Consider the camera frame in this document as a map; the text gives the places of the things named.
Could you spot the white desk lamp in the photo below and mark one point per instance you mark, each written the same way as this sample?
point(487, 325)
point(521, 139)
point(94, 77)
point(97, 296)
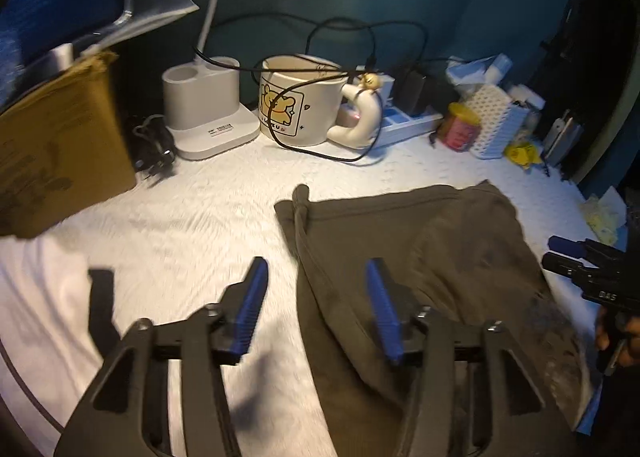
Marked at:
point(210, 107)

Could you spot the red tin can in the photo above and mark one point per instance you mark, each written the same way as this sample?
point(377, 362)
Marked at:
point(460, 132)

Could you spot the black cloth strip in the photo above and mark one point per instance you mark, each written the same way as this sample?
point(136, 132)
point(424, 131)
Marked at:
point(102, 302)

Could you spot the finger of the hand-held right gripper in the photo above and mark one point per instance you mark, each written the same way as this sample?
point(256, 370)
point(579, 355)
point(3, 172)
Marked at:
point(565, 244)
point(560, 264)

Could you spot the cardboard box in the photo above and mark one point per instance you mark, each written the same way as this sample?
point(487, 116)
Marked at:
point(60, 137)

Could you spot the dark brown t-shirt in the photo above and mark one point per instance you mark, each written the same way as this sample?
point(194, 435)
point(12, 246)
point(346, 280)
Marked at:
point(450, 247)

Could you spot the white perforated basket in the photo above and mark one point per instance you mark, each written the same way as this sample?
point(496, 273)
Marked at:
point(492, 122)

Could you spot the person's right hand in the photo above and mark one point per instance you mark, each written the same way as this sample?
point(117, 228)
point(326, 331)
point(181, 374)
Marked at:
point(634, 339)

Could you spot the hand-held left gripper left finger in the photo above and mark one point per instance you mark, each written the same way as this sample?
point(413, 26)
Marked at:
point(250, 307)

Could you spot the yellow snack bag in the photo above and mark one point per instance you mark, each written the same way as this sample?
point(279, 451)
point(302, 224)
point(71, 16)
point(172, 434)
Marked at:
point(522, 155)

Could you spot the cream cartoon mug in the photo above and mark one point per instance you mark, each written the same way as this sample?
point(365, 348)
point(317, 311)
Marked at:
point(300, 107)

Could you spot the yellow tissue pack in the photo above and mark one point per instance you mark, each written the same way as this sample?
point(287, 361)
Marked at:
point(605, 217)

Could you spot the white textured tablecloth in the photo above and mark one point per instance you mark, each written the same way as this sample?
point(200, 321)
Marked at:
point(200, 217)

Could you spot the clear snack jar white lid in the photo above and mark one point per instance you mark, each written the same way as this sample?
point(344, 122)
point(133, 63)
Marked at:
point(527, 102)

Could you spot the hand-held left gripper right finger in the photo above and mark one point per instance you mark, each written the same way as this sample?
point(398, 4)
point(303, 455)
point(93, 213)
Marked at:
point(382, 307)

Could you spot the person's dark clothing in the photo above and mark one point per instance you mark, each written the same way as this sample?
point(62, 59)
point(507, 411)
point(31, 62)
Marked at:
point(615, 417)

